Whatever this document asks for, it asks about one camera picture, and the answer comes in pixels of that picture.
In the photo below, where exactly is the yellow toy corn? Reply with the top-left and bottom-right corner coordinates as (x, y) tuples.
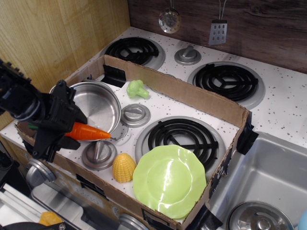
(112, 153), (136, 183)

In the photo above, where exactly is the silver pot lid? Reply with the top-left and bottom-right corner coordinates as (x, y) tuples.
(226, 201), (294, 230)

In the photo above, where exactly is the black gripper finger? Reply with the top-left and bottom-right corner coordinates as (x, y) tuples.
(57, 136), (81, 150)
(71, 103), (87, 124)

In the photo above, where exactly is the silver knob centre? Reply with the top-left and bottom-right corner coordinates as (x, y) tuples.
(121, 103), (151, 128)

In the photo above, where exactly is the silver knob back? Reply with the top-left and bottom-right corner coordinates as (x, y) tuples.
(174, 45), (201, 66)

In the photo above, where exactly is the front right black burner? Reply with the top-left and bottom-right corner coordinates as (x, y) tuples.
(135, 116), (226, 181)

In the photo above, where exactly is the orange toy piece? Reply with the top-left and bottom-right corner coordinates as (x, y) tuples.
(38, 211), (63, 226)

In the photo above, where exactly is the light green plastic plate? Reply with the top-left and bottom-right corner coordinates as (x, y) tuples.
(133, 145), (207, 219)

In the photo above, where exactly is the silver oven knob left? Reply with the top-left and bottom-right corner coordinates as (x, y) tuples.
(26, 158), (56, 188)

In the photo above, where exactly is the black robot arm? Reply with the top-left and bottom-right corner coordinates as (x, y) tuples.
(0, 61), (87, 162)

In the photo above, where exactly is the back right black burner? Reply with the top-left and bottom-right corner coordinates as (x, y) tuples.
(187, 61), (265, 110)

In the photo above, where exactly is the hanging slotted metal spoon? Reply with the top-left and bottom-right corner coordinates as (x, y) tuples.
(158, 0), (181, 34)

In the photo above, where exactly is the orange toy carrot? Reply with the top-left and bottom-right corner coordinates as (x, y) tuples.
(27, 122), (111, 141)

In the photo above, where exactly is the green toy broccoli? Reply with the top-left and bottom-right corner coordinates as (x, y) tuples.
(126, 80), (149, 99)

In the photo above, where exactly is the silver oven knob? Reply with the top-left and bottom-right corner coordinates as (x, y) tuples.
(26, 158), (56, 188)
(118, 213), (148, 230)

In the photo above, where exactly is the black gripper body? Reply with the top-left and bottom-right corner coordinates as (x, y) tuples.
(32, 80), (75, 162)

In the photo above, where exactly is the silver knob front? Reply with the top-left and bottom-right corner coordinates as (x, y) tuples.
(82, 140), (118, 171)

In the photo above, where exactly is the brown cardboard fence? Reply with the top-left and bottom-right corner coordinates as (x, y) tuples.
(47, 55), (251, 230)

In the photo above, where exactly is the stainless steel pot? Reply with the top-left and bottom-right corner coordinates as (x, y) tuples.
(48, 80), (129, 143)

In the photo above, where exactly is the grey toy sink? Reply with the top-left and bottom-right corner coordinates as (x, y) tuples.
(209, 132), (307, 230)

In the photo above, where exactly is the silver oven knob bottom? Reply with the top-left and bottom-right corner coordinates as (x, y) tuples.
(118, 213), (148, 230)

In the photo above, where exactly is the hanging metal spatula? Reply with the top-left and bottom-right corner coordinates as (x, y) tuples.
(208, 0), (228, 46)

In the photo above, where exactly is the light blue object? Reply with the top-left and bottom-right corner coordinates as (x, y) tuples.
(298, 211), (307, 230)

